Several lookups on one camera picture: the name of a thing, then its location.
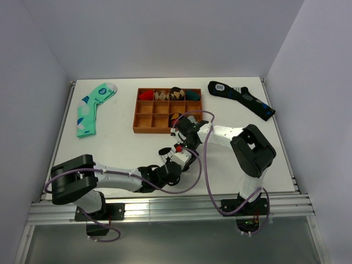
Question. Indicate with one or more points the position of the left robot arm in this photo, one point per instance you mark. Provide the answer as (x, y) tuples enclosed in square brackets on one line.
[(77, 180)]

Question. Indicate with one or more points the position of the light grey rolled sock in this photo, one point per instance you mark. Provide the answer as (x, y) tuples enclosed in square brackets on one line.
[(192, 119)]

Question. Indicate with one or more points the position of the red rolled sock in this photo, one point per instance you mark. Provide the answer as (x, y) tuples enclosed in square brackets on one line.
[(146, 95)]

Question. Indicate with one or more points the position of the aluminium table edge rail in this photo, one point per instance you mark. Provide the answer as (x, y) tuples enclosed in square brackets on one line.
[(167, 209)]

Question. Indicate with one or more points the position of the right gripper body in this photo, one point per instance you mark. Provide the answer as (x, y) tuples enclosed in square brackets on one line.
[(188, 144)]

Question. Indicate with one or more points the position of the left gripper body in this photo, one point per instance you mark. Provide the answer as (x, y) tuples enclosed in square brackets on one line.
[(160, 184)]

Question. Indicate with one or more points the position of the beige argyle rolled sock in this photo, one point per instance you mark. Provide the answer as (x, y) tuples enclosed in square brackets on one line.
[(161, 95)]

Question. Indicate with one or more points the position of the wooden compartment tray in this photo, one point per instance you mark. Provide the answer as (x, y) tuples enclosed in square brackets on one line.
[(151, 117)]

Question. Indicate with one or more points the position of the white black-striped ankle sock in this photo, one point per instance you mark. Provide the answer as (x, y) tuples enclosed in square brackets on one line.
[(166, 154)]

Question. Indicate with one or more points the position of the dark teal rolled sock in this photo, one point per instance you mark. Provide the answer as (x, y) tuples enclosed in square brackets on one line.
[(192, 95)]

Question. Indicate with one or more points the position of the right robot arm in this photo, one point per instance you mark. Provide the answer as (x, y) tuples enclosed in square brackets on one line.
[(252, 150)]

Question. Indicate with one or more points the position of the mint green patterned sock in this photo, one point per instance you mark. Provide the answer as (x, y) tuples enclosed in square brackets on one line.
[(87, 108)]

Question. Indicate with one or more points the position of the black red yellow argyle sock roll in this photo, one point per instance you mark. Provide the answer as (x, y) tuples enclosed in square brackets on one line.
[(174, 119)]

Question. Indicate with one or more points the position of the black blue patterned long sock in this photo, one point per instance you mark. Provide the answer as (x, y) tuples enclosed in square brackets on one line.
[(243, 96)]

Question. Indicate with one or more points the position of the black tan argyle rolled sock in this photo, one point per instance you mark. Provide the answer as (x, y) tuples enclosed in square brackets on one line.
[(176, 94)]

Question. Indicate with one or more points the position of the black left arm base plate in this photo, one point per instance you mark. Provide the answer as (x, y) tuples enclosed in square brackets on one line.
[(111, 212)]

